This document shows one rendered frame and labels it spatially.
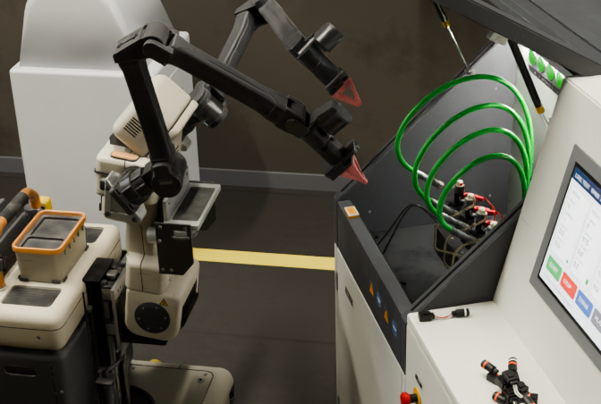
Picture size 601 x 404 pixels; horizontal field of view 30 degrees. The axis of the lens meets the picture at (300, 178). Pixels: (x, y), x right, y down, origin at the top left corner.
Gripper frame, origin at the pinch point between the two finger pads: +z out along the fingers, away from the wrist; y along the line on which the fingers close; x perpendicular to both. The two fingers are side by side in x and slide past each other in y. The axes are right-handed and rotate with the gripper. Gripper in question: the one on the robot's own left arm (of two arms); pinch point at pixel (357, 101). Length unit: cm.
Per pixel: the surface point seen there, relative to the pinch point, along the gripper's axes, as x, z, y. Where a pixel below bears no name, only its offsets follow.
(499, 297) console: 8, 52, -37
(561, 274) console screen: -7, 49, -62
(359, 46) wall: -8, 17, 215
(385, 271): 25.8, 34.8, -13.4
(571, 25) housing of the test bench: -54, 27, 3
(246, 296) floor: 96, 47, 146
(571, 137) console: -30, 31, -54
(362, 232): 25.3, 28.1, 6.8
